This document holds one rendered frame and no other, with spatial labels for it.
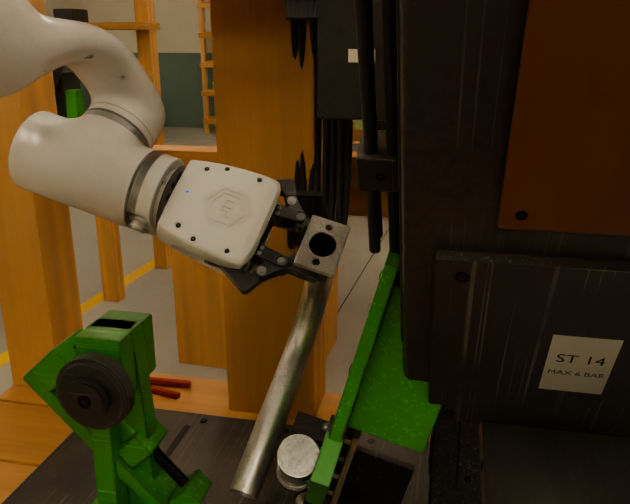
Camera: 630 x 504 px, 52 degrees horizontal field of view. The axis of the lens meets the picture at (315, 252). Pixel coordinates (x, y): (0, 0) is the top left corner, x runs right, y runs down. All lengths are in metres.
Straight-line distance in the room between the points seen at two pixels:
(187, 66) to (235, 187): 11.05
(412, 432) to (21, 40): 0.45
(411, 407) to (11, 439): 0.68
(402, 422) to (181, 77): 11.28
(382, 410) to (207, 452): 0.42
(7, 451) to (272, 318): 0.42
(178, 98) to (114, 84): 11.11
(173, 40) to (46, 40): 11.18
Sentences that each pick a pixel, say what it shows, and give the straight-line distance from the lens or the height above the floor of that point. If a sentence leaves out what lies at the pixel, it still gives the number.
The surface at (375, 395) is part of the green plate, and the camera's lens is 0.57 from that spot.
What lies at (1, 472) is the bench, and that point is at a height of 0.88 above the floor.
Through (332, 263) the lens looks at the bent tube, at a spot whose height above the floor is 1.23.
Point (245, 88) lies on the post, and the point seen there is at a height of 1.38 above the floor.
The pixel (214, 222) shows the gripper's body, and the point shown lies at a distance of 0.63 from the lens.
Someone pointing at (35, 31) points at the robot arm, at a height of 1.44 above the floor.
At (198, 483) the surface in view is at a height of 0.99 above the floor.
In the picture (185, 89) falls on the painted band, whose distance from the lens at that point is 11.73.
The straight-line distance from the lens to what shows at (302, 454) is 0.60.
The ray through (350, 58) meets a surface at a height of 1.42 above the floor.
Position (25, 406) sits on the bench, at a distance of 1.16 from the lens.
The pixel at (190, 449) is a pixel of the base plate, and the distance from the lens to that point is 0.95.
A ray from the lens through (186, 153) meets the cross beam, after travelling 1.04.
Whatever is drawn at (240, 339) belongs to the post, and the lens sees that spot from 1.00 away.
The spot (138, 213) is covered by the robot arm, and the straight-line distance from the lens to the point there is 0.65.
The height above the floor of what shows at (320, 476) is 1.09.
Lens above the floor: 1.44
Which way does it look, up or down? 18 degrees down
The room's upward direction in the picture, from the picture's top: straight up
